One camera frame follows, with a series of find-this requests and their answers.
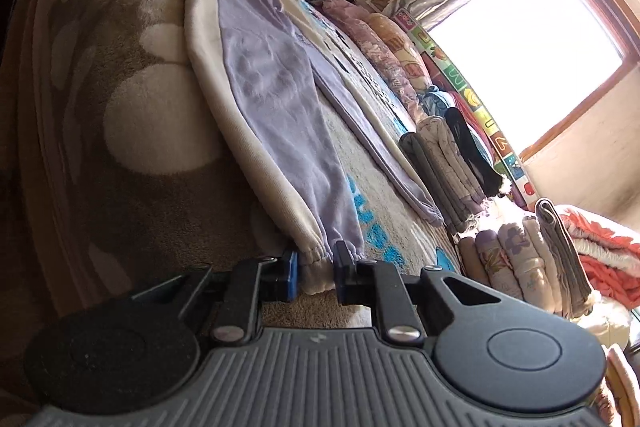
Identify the pile of mixed clothes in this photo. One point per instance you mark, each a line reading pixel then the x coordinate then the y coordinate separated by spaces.
pixel 620 382

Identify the lavender floral folded garment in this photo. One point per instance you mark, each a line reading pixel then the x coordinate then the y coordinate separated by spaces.
pixel 492 262

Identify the beige folded garment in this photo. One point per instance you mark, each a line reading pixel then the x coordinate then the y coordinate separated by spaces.
pixel 467 262

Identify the grey striped folded garment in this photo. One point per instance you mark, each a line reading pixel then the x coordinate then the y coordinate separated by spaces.
pixel 562 252

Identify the cartoon mouse printed blanket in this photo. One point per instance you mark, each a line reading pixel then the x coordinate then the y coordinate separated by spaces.
pixel 125 32

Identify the colourful alphabet play mat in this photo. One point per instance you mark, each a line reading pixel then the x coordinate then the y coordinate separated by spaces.
pixel 470 97

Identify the black folded garment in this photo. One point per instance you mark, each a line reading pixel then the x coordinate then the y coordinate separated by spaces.
pixel 475 152

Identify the orange and white quilt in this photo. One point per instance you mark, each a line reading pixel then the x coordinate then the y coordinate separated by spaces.
pixel 610 257

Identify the white garment with purple flower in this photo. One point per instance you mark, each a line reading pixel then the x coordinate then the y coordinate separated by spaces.
pixel 517 257

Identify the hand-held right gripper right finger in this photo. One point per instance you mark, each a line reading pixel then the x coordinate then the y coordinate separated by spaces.
pixel 341 272

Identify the blue folded quilt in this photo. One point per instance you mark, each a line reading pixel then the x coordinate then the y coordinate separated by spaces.
pixel 437 102

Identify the cream quilt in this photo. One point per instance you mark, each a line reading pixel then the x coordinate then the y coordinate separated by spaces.
pixel 605 322

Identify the cream folded garment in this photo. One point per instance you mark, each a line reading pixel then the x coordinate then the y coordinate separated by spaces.
pixel 542 267

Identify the purple floral pillow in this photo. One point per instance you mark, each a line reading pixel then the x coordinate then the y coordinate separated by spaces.
pixel 360 32

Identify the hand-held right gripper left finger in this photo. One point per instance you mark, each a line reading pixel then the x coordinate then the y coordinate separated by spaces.
pixel 291 277

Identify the lavender pants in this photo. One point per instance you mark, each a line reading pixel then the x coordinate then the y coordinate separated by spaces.
pixel 260 82

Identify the pale floral folded garment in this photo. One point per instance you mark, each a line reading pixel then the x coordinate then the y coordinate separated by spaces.
pixel 450 167

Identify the window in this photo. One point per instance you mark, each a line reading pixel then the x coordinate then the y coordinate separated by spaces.
pixel 525 32

